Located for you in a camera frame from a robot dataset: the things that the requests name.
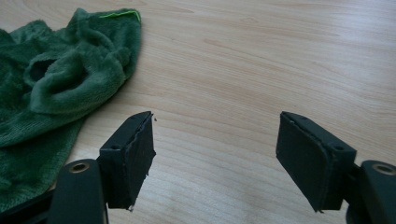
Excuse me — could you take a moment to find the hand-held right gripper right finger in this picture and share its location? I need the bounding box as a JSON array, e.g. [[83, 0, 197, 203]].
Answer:
[[275, 110, 358, 213]]

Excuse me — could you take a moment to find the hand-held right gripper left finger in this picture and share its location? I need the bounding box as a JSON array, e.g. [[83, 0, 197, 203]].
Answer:
[[98, 110, 157, 211]]

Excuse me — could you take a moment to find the green fleece cloth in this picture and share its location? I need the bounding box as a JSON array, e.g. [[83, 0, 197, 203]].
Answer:
[[0, 7, 143, 213]]

